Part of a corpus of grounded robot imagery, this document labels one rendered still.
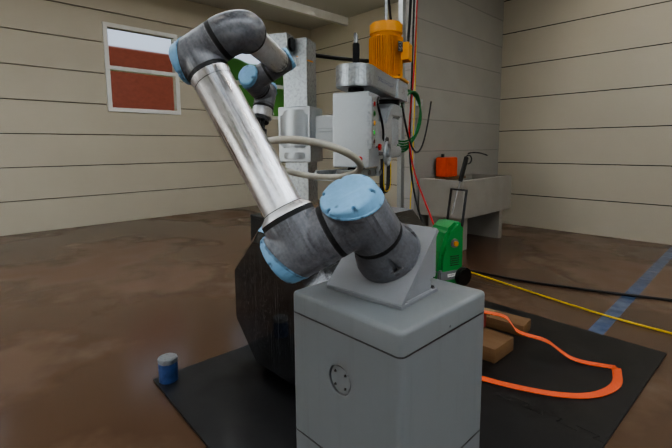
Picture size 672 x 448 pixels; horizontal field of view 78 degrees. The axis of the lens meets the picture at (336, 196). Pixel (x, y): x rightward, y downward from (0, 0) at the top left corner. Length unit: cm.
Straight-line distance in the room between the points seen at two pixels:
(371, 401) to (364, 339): 15
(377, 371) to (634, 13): 634
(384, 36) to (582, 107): 434
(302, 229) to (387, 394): 43
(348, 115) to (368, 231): 141
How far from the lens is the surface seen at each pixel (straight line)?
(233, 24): 122
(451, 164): 564
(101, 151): 799
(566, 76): 701
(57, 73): 796
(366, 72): 237
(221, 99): 116
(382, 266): 112
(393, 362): 103
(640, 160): 672
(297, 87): 318
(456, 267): 397
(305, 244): 103
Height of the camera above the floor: 126
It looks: 7 degrees down
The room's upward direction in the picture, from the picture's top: straight up
